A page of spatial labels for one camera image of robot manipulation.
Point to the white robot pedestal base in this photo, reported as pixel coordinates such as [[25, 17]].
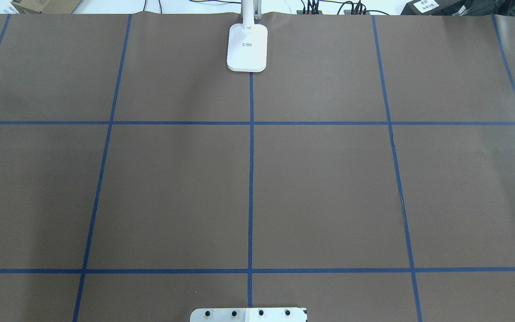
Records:
[[260, 314]]

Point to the white desk lamp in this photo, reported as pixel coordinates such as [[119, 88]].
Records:
[[248, 40]]

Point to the cardboard box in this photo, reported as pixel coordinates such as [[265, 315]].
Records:
[[45, 6]]

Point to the black usb hub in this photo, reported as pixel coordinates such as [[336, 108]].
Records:
[[310, 7]]

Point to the brown paper table cover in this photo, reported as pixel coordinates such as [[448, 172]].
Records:
[[367, 174]]

